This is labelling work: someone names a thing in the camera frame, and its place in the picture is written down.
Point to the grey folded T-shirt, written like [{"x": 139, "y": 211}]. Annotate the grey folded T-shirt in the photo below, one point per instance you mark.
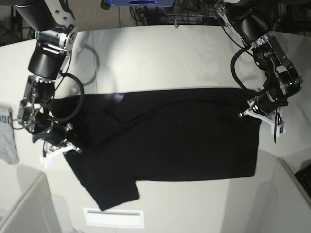
[{"x": 8, "y": 151}]

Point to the blue box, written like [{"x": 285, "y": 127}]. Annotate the blue box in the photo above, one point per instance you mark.
[{"x": 139, "y": 3}]

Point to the black T-shirt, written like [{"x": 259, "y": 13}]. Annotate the black T-shirt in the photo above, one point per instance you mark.
[{"x": 167, "y": 135}]

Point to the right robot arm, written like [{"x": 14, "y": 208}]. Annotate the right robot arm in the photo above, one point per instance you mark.
[{"x": 55, "y": 32}]

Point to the grey right partition panel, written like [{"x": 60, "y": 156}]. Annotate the grey right partition panel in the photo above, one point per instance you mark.
[{"x": 281, "y": 205}]

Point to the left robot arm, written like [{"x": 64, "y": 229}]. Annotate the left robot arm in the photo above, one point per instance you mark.
[{"x": 248, "y": 24}]

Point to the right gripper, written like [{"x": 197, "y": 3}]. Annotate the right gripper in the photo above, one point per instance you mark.
[{"x": 33, "y": 116}]

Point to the black keyboard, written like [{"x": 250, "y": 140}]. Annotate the black keyboard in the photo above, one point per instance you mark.
[{"x": 304, "y": 177}]

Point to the white label on table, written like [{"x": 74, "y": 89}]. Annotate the white label on table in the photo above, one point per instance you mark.
[{"x": 114, "y": 218}]

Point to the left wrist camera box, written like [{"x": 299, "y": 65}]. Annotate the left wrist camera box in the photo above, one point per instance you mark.
[{"x": 280, "y": 129}]

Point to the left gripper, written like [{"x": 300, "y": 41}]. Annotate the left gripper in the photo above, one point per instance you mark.
[{"x": 282, "y": 80}]

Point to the grey left partition panel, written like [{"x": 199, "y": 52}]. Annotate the grey left partition panel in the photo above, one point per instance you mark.
[{"x": 33, "y": 211}]

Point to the grey partition panel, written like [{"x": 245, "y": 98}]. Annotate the grey partition panel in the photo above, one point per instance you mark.
[
  {"x": 33, "y": 211},
  {"x": 281, "y": 205}
]

